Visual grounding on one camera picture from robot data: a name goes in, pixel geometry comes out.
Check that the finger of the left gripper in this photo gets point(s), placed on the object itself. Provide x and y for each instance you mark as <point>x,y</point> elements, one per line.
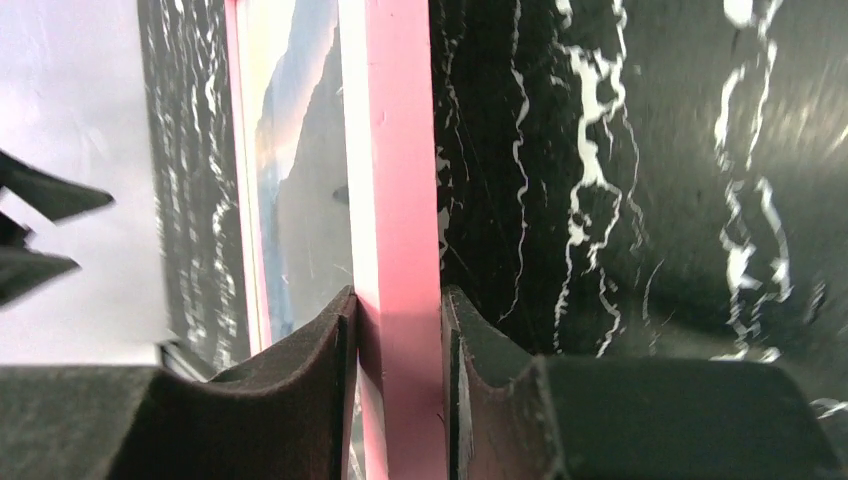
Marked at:
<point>53,197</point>
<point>23,270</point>

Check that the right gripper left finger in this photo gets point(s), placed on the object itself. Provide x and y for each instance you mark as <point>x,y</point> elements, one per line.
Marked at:
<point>283,414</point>

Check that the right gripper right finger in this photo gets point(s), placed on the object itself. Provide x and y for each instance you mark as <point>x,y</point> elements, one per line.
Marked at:
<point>513,415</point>

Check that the sky and sea photo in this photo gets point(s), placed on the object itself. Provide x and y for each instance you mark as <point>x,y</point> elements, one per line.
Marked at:
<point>294,131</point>

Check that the pink wooden photo frame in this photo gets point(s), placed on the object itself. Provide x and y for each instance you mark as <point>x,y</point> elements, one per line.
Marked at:
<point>391,171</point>

